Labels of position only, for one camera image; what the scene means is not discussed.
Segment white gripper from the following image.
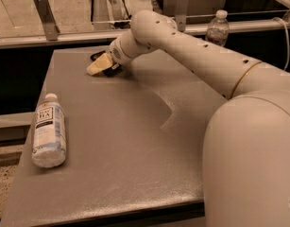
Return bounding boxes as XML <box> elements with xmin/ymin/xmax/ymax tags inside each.
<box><xmin>86</xmin><ymin>30</ymin><xmax>153</xmax><ymax>76</ymax></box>

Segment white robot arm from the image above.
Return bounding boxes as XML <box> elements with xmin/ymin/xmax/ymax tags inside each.
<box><xmin>87</xmin><ymin>10</ymin><xmax>290</xmax><ymax>227</ymax></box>

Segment horizontal metal rail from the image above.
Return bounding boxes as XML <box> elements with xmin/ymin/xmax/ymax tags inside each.
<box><xmin>0</xmin><ymin>18</ymin><xmax>284</xmax><ymax>49</ymax></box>

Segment black rxbar chocolate wrapper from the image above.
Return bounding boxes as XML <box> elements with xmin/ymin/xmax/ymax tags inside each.
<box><xmin>90</xmin><ymin>51</ymin><xmax>121</xmax><ymax>77</ymax></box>

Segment right metal rail bracket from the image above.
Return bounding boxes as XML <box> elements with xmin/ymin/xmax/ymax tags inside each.
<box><xmin>175</xmin><ymin>0</ymin><xmax>189</xmax><ymax>32</ymax></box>

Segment clear plastic water bottle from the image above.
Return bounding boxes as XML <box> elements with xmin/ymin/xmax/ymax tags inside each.
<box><xmin>205</xmin><ymin>9</ymin><xmax>230</xmax><ymax>46</ymax></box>

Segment metal rail bracket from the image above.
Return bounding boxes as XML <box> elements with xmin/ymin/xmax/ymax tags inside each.
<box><xmin>33</xmin><ymin>0</ymin><xmax>60</xmax><ymax>41</ymax></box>
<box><xmin>175</xmin><ymin>0</ymin><xmax>189</xmax><ymax>32</ymax></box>

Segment left metal rail bracket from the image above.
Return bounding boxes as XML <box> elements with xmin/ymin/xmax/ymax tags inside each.
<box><xmin>33</xmin><ymin>0</ymin><xmax>60</xmax><ymax>41</ymax></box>

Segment blue labelled tea bottle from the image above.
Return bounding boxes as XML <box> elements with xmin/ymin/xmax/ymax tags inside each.
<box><xmin>32</xmin><ymin>93</ymin><xmax>66</xmax><ymax>168</ymax></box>

